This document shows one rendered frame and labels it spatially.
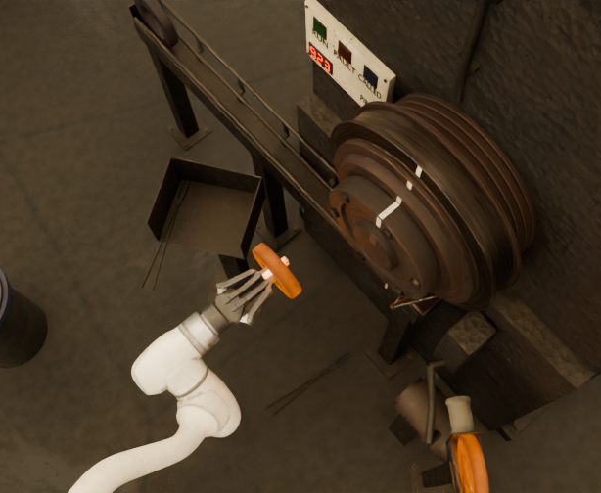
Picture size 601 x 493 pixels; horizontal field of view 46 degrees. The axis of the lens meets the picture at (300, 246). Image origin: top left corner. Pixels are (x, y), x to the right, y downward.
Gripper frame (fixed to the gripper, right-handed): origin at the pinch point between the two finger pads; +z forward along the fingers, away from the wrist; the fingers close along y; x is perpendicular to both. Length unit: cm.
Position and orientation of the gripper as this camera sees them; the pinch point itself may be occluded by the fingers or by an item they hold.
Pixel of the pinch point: (275, 269)
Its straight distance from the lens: 169.2
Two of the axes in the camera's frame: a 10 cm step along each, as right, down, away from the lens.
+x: -0.8, -3.2, -9.4
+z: 7.6, -6.3, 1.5
